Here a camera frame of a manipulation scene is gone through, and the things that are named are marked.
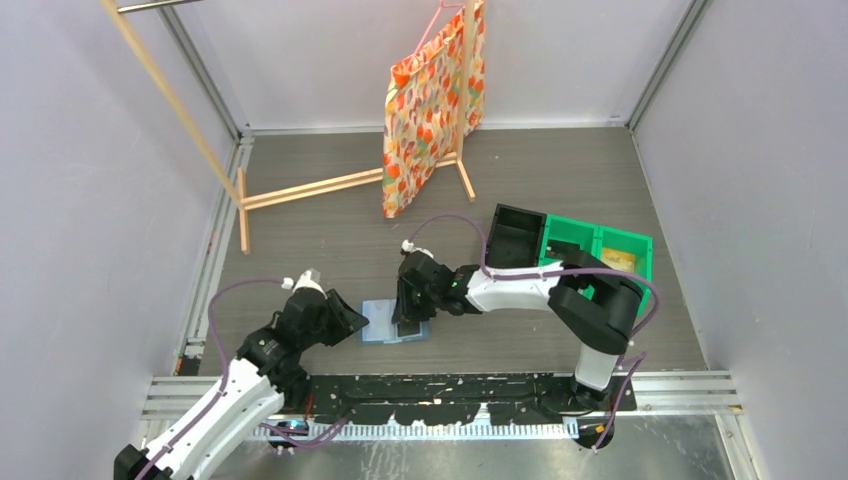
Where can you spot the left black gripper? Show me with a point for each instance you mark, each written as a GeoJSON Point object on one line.
{"type": "Point", "coordinates": [352, 320]}

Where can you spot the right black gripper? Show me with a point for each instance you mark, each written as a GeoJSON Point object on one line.
{"type": "Point", "coordinates": [406, 311]}

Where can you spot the dark credit card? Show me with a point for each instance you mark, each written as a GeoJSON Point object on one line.
{"type": "Point", "coordinates": [406, 330]}

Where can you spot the blue leather card holder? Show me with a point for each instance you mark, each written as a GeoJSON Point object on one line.
{"type": "Point", "coordinates": [381, 330]}

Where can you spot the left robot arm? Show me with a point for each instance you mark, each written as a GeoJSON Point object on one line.
{"type": "Point", "coordinates": [264, 376]}

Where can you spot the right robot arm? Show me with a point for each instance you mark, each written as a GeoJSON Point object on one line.
{"type": "Point", "coordinates": [597, 303]}

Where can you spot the gold card in bin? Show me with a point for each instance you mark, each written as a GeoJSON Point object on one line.
{"type": "Point", "coordinates": [619, 259]}

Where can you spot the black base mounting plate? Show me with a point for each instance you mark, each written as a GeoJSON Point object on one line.
{"type": "Point", "coordinates": [448, 399]}

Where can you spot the black plastic bin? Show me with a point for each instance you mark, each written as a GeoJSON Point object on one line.
{"type": "Point", "coordinates": [515, 236]}

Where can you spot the floral orange fabric bag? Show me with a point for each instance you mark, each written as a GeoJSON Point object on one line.
{"type": "Point", "coordinates": [434, 97]}

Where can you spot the wooden clothes rack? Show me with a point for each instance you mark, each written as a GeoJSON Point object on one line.
{"type": "Point", "coordinates": [235, 185]}

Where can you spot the green plastic bin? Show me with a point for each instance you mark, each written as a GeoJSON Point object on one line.
{"type": "Point", "coordinates": [562, 234]}

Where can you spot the pink clothes hanger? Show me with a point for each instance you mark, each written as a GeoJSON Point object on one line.
{"type": "Point", "coordinates": [444, 12]}

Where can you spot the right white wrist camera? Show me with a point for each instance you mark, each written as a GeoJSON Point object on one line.
{"type": "Point", "coordinates": [408, 248]}

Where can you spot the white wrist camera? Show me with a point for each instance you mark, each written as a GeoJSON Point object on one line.
{"type": "Point", "coordinates": [309, 279]}
{"type": "Point", "coordinates": [408, 248]}

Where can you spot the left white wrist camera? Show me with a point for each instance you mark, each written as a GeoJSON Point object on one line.
{"type": "Point", "coordinates": [309, 279]}

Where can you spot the aluminium frame rail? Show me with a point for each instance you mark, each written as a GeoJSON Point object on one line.
{"type": "Point", "coordinates": [656, 393]}

